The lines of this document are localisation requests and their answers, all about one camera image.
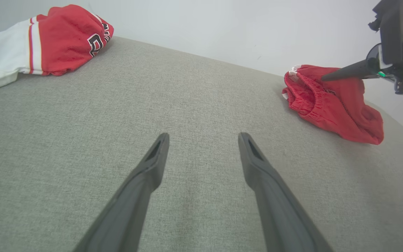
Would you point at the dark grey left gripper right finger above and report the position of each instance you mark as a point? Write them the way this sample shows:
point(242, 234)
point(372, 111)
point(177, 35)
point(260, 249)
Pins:
point(278, 203)

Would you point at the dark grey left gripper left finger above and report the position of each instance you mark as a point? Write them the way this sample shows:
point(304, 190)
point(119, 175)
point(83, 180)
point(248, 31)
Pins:
point(135, 199)

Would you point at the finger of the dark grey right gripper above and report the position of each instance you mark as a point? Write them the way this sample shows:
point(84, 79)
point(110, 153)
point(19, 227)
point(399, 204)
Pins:
point(355, 70)

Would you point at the plain red mesh shorts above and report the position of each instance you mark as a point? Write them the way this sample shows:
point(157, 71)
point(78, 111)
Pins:
point(338, 108)

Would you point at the red sports jersey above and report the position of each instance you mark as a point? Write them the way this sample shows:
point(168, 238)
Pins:
point(65, 42)

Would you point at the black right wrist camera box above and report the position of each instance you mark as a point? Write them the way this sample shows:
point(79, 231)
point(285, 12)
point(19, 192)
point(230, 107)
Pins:
point(394, 31)

